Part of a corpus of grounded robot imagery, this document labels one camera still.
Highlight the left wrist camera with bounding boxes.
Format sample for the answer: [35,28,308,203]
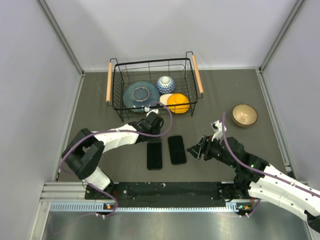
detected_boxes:
[144,106,159,117]

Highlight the orange bowl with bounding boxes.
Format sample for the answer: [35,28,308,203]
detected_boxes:
[167,93,190,114]

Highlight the blue glazed plate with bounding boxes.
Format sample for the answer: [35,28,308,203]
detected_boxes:
[122,80,160,113]

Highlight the grey slotted cable duct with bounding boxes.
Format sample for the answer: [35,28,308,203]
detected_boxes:
[50,202,252,213]

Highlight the brown ceramic bowl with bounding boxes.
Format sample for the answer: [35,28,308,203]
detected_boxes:
[231,104,258,128]

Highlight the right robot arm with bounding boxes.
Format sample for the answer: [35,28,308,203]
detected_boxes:
[187,136,320,232]

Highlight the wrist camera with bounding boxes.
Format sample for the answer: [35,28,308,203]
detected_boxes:
[144,106,159,117]
[210,120,223,142]

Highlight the black smartphone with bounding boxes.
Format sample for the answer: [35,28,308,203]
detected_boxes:
[168,135,187,165]

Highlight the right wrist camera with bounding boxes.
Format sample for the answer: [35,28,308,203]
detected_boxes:
[210,120,223,142]

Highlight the right wooden basket handle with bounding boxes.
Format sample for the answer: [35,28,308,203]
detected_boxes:
[192,54,204,94]

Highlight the wooden basket handle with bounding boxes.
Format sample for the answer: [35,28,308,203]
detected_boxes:
[192,54,204,94]
[106,62,113,103]

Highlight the black phone case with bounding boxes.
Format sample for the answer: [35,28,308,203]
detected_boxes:
[146,141,164,171]
[167,135,188,166]

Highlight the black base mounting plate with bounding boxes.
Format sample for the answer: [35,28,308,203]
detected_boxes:
[84,181,253,203]

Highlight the white speckled bowl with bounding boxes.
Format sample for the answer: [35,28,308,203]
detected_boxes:
[159,93,173,109]

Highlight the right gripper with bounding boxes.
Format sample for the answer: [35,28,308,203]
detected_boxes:
[186,133,237,168]

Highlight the blue white patterned bowl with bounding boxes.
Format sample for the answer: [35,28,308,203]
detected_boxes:
[155,75,176,94]

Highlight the black wire dish basket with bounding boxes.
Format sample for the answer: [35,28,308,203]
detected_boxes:
[105,51,204,121]

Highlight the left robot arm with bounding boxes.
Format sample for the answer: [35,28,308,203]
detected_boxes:
[61,112,164,199]

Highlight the left wooden basket handle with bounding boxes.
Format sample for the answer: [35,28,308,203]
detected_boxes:
[106,62,113,103]

